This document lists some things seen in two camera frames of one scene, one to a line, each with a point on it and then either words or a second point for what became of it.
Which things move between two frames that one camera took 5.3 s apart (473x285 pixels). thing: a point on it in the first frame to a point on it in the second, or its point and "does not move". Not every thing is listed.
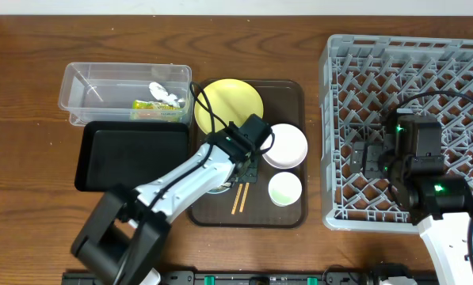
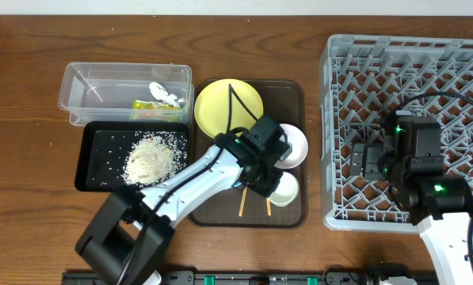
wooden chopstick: [244, 197] to [268, 206]
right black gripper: [374, 150] does not move
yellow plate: [230, 100] does not move
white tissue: [161, 93] does not move
